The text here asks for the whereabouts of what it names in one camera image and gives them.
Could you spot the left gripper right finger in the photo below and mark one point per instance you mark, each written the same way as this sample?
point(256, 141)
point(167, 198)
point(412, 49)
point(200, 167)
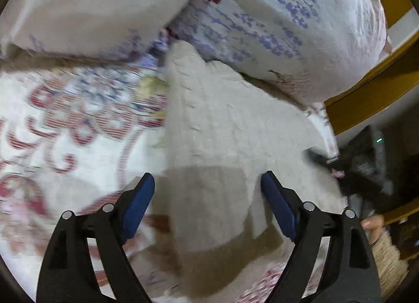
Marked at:
point(331, 259)

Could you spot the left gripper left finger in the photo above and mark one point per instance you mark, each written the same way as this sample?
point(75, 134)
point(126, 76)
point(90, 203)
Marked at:
point(67, 273)

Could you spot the beige knitted sweater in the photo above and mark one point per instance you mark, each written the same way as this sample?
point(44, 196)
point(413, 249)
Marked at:
point(222, 133)

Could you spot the fuzzy beige sleeve forearm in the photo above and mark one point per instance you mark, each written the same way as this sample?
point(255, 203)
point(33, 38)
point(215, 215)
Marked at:
point(392, 270)

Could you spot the person's right hand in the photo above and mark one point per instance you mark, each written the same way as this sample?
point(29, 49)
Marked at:
point(373, 226)

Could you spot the floral bed sheet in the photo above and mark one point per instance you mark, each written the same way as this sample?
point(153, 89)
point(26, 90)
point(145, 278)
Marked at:
point(74, 138)

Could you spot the blue patterned white pillow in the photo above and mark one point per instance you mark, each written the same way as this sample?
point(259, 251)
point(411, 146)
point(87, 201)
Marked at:
point(311, 50)

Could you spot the pink pillow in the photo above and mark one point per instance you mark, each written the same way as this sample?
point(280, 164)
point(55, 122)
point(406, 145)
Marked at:
point(102, 29)

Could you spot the wooden wardrobe frame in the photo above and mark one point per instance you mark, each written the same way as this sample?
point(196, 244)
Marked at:
point(395, 75)

